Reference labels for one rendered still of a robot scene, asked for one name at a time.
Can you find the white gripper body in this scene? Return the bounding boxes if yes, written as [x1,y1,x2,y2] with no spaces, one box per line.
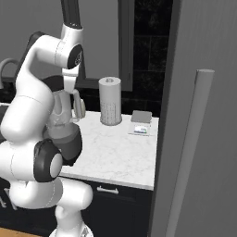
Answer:
[62,73,79,93]

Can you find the grey blender with clear jug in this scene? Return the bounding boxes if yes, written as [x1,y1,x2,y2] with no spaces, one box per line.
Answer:
[43,90,87,168]

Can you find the grey paper towel roll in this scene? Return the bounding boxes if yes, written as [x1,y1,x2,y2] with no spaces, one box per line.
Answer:
[98,76,123,127]

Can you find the dark framed window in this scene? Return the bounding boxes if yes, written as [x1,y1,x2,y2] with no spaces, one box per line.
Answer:
[0,0,135,93]

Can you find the grey curved tap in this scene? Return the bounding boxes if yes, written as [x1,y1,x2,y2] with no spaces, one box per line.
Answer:
[0,57,20,90]

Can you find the grey digital kitchen scale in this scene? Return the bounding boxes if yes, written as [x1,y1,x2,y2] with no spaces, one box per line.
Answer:
[127,109,154,137]

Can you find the dark drawer front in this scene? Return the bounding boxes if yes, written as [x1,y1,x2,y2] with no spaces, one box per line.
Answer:
[82,180,154,237]

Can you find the dark cupboard door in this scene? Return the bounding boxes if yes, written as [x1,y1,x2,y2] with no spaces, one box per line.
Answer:
[0,177,59,232]

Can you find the silver drawer handle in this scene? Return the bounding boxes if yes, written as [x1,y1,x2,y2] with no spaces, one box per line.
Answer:
[95,185,120,195]

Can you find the grey fridge door handle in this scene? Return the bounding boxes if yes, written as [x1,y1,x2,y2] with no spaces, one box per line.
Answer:
[164,69,216,237]

